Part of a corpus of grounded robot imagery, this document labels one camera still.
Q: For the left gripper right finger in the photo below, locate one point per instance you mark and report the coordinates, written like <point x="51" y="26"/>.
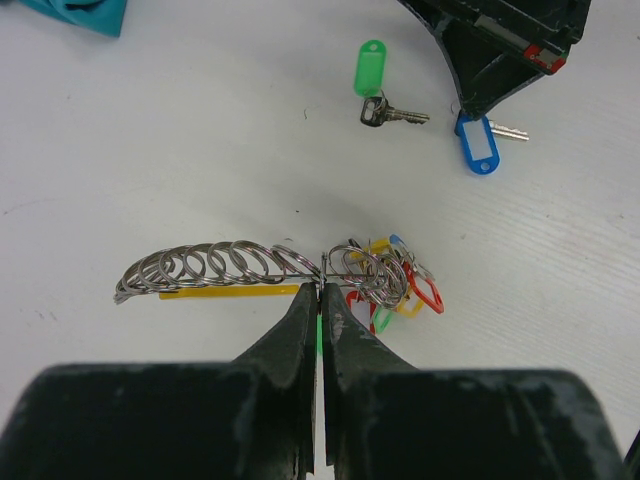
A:
<point x="387" y="419"/>

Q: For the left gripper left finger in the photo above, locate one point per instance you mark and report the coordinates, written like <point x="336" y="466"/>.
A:
<point x="249" y="418"/>

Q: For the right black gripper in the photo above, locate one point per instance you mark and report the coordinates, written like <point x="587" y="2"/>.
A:
<point x="496" y="48"/>

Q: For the blue key tag key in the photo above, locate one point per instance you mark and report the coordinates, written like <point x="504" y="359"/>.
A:
<point x="478" y="141"/>

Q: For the green tag key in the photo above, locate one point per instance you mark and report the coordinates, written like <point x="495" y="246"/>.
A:
<point x="368" y="81"/>

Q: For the large metal keyring yellow handle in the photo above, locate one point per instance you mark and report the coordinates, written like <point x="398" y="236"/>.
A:
<point x="368" y="276"/>

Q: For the red key tag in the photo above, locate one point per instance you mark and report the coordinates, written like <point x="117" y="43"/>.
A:
<point x="423" y="286"/>

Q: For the teal cloth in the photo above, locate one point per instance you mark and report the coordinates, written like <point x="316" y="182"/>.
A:
<point x="104" y="17"/>

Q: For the green key tag on ring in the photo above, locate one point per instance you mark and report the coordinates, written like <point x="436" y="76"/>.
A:
<point x="380" y="320"/>

